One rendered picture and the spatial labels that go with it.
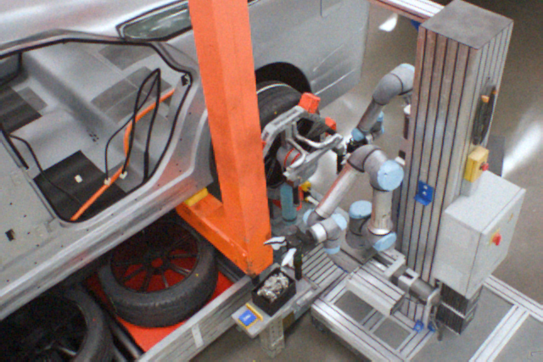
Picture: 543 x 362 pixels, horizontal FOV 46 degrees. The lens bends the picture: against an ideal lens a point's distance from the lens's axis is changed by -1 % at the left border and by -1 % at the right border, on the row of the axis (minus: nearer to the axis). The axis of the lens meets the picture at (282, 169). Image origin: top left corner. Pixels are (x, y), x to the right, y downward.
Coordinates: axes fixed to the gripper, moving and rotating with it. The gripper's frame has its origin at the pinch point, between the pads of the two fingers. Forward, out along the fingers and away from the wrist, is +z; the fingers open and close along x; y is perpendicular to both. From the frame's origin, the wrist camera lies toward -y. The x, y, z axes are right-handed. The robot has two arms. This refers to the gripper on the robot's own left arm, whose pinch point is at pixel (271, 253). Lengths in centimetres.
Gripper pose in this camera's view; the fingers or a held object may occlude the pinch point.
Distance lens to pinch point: 267.0
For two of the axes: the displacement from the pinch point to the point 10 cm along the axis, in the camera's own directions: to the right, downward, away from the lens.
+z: -8.5, 4.0, -3.4
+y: 1.3, 7.8, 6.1
